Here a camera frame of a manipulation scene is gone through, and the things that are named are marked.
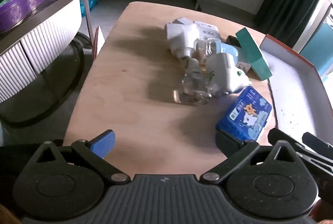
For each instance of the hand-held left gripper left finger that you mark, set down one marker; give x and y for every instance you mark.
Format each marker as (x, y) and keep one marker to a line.
(104, 144)

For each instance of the white printed carton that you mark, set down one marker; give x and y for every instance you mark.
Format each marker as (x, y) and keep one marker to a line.
(208, 28)

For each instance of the white power adapter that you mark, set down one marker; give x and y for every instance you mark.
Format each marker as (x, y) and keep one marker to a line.
(179, 36)

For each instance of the small white carton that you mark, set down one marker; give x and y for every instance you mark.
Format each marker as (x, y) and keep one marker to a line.
(183, 21)

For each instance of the teal carton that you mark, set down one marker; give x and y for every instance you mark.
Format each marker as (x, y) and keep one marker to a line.
(253, 54)

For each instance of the blue wipes packet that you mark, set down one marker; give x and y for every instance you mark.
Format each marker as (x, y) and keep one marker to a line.
(247, 114)

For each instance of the orange-edged cardboard box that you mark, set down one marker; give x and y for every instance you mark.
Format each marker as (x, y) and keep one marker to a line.
(294, 88)

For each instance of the small black device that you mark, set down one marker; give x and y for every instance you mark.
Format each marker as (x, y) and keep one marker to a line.
(232, 40)

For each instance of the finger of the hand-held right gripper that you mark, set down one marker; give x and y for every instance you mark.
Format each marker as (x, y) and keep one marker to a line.
(316, 143)
(275, 135)

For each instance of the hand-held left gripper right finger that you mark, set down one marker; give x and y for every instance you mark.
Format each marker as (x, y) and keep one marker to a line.
(229, 144)

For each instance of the purple box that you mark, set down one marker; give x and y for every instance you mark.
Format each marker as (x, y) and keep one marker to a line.
(23, 5)

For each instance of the blue toothpick holder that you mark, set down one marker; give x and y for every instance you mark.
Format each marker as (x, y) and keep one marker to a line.
(226, 49)

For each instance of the dark-top ribbed white table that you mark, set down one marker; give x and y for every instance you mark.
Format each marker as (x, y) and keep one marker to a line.
(52, 31)

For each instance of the white plug-in device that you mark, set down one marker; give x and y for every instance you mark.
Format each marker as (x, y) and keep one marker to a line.
(226, 75)

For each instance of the blue plastic bag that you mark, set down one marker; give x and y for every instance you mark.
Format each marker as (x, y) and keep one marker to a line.
(89, 4)

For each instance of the red spiral notebook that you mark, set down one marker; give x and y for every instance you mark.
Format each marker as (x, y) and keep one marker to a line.
(98, 41)

